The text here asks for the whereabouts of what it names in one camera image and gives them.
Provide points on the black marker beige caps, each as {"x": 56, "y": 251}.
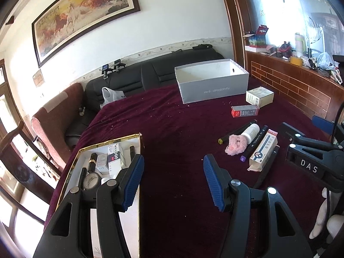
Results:
{"x": 81, "y": 178}

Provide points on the gold-rimmed white storage box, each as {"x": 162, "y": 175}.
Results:
{"x": 113, "y": 156}

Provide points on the framed horses painting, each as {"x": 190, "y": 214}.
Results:
{"x": 64, "y": 21}

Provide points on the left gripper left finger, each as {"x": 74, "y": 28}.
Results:
{"x": 68, "y": 233}

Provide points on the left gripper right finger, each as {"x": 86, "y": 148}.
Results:
{"x": 279, "y": 235}

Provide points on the white gloved hand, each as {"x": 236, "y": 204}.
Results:
{"x": 326, "y": 217}

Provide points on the red brown armchair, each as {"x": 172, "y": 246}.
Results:
{"x": 52, "y": 120}

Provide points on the white blue long box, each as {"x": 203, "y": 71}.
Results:
{"x": 263, "y": 152}

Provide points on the small white cardboard box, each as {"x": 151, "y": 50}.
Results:
{"x": 259, "y": 96}

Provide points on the black marker yellow-green cap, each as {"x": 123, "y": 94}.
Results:
{"x": 238, "y": 131}

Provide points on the brown tape roll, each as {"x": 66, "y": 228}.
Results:
{"x": 92, "y": 180}

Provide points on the black marker yellow caps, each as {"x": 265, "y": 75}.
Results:
{"x": 92, "y": 163}

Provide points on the red and grey small box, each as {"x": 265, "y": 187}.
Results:
{"x": 244, "y": 111}

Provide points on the pink fluffy toy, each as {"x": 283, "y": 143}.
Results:
{"x": 237, "y": 145}

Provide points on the black marker purple cap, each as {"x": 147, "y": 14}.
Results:
{"x": 254, "y": 144}

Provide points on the white plastic bottle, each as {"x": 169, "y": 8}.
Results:
{"x": 251, "y": 132}

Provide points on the black leather sofa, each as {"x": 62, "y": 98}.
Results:
{"x": 134, "y": 79}

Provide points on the maroon bed cover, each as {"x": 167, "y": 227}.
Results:
{"x": 177, "y": 215}

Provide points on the black marker pink cap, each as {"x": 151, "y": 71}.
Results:
{"x": 266, "y": 168}

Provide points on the wooden brick-pattern sideboard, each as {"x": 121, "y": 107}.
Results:
{"x": 310, "y": 92}

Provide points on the white plastic bag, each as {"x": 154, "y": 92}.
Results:
{"x": 111, "y": 96}

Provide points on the large grey shoe box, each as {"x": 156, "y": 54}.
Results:
{"x": 210, "y": 80}

